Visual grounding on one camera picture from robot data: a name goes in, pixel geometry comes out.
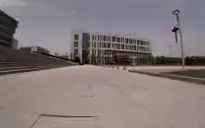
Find white multi-storey building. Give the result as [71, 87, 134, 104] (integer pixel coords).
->
[70, 31, 153, 66]

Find raised planting bed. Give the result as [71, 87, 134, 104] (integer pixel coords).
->
[166, 68, 205, 81]

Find low distant building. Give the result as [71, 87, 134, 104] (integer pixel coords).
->
[19, 45, 51, 56]

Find tall lamp pole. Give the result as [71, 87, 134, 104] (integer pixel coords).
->
[171, 8, 186, 69]

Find wide grey stone steps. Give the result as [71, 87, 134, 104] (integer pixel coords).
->
[0, 46, 79, 78]

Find pale concrete paved plaza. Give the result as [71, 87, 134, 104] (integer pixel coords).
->
[0, 64, 205, 128]

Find row of dark trees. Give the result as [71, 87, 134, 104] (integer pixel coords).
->
[152, 55, 205, 67]

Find dark glass building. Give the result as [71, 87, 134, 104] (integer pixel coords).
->
[0, 3, 20, 51]

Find grey concrete kerb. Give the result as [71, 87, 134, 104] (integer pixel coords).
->
[128, 68, 205, 88]

